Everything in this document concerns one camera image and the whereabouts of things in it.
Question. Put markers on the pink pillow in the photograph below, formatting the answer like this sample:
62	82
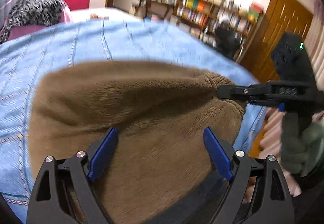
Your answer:
38	21

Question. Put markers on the black office chair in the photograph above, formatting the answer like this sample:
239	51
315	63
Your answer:
228	42

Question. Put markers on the leopard print garment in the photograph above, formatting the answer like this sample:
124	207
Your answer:
35	8

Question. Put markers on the brown fleece pants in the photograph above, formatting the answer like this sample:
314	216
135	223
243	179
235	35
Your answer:
161	171

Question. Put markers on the right hand green glove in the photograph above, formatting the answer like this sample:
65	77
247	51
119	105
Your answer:
301	150

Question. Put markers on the blue patterned bedspread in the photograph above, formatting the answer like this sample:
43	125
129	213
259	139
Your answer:
25	60

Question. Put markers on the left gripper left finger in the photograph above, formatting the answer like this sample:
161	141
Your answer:
49	202

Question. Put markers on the wooden bookshelf with books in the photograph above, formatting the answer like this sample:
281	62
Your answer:
207	16

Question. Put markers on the small brown item on bed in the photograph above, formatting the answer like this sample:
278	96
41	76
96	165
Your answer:
96	16

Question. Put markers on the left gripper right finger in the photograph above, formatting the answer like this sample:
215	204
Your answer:
257	191

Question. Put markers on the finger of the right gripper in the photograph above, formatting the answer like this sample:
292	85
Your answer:
234	92

